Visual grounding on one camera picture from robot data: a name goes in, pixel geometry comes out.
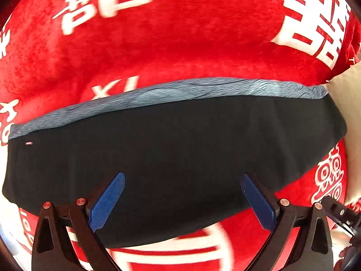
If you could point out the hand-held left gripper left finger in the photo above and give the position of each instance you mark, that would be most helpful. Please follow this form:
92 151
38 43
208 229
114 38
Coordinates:
108 200

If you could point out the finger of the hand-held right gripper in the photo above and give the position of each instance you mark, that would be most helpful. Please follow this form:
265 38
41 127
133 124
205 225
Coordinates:
337 211

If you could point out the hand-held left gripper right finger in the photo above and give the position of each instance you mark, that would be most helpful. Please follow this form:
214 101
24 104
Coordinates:
258 203

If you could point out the black pants with patterned waistband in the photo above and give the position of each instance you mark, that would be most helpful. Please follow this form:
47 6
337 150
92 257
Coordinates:
169 146

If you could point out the pale square cushion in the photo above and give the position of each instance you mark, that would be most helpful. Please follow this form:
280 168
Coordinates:
352 104

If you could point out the red printed blanket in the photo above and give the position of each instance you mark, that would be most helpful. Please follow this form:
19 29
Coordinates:
183 34

